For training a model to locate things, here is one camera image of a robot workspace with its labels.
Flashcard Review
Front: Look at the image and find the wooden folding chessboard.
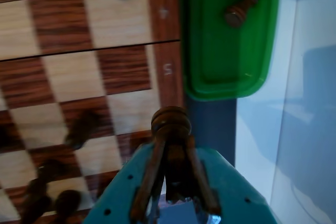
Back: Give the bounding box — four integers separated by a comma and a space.
0, 0, 184, 224

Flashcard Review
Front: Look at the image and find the green plastic tray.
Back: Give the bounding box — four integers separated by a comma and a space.
179, 0, 279, 101

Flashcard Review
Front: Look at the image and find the dark grey table mat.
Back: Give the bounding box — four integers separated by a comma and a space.
182, 95, 238, 168

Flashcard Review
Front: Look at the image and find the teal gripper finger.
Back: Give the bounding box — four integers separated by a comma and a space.
89, 139, 167, 224
185, 134, 280, 224

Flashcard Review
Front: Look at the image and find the dark brown chess pawn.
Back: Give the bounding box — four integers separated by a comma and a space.
64, 108, 106, 152
25, 165, 55, 217
151, 105, 193, 204
224, 0, 263, 29

